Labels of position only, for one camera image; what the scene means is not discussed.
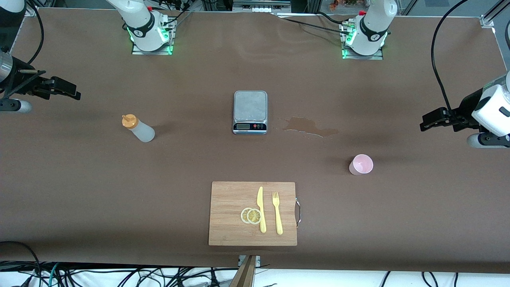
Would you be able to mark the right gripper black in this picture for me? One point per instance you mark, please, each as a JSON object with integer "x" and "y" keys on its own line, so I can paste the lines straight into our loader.
{"x": 24, "y": 82}

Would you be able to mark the aluminium frame corner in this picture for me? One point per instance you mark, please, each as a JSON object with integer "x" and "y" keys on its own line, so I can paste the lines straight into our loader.
{"x": 488, "y": 20}
{"x": 31, "y": 10}

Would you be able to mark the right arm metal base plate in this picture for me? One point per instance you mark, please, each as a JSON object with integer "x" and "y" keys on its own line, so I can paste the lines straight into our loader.
{"x": 167, "y": 50}

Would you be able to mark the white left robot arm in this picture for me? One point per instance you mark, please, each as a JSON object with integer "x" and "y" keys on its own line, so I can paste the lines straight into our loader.
{"x": 370, "y": 28}

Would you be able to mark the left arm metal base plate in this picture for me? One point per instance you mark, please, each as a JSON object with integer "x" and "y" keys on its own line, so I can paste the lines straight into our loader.
{"x": 350, "y": 56}

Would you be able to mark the clear sauce bottle orange cap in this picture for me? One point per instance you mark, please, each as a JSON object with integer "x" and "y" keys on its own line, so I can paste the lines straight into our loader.
{"x": 141, "y": 131}

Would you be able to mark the wooden cutting board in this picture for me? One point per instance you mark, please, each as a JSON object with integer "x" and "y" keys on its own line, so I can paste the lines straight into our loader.
{"x": 227, "y": 199}

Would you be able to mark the lemon slice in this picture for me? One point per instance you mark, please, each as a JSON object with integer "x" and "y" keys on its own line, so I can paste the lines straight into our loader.
{"x": 243, "y": 215}
{"x": 254, "y": 216}

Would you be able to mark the silver digital kitchen scale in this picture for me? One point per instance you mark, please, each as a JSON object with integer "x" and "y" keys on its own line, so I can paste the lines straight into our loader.
{"x": 250, "y": 119}

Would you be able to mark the grey power strip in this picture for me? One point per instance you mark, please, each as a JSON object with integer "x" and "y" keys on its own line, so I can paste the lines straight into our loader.
{"x": 261, "y": 7}

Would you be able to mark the pink plastic cup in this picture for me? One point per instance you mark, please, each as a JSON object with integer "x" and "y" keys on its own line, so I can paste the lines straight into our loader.
{"x": 360, "y": 165}

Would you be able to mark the yellow plastic fork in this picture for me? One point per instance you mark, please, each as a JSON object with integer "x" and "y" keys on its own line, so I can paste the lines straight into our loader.
{"x": 278, "y": 219}

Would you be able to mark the yellow plastic knife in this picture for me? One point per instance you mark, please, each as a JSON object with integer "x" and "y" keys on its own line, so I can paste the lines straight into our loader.
{"x": 261, "y": 207}

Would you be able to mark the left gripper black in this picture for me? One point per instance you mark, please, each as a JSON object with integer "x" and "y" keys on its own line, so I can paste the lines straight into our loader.
{"x": 467, "y": 107}

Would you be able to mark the wooden beam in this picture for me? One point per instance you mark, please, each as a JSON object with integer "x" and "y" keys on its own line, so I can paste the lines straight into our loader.
{"x": 245, "y": 275}

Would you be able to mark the small metal bracket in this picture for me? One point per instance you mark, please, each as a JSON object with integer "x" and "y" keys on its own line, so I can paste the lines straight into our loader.
{"x": 258, "y": 261}

